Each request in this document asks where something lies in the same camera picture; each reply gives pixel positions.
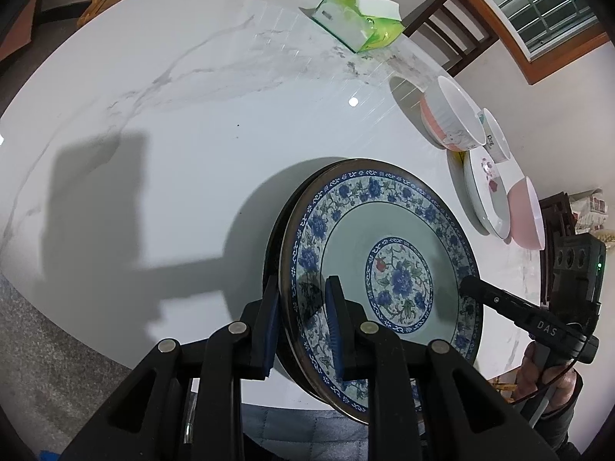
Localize small white bowl blue band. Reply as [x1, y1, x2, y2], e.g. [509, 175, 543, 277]
[475, 107, 512, 164]

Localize person's right hand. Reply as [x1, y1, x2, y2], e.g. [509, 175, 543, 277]
[519, 343, 584, 411]

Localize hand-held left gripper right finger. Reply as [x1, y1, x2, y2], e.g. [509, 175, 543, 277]
[325, 275, 560, 461]

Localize plain pink bowl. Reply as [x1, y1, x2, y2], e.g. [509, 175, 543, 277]
[507, 175, 547, 250]

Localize dark-rimmed plate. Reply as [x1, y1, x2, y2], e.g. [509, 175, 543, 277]
[262, 158, 347, 397]

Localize pink ribbed bowl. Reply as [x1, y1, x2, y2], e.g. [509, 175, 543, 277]
[419, 76, 488, 152]

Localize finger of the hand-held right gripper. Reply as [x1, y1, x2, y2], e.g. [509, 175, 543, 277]
[459, 276, 577, 347]

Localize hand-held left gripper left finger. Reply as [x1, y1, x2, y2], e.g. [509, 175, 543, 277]
[62, 276, 282, 461]

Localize printed plastic bag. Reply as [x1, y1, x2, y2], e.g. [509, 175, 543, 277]
[575, 187, 610, 232]

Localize blue floral plate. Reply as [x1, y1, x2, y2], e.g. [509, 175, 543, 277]
[279, 158, 484, 426]

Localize dark wooden chair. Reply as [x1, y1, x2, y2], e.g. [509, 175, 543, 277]
[538, 192, 584, 270]
[401, 0, 500, 78]

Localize person's right forearm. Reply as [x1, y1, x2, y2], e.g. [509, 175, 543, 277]
[516, 394, 594, 457]

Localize white plate floral print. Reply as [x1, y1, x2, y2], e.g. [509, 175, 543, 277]
[462, 146, 512, 241]

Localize green tissue box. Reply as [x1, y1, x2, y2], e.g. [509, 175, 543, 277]
[310, 0, 407, 53]

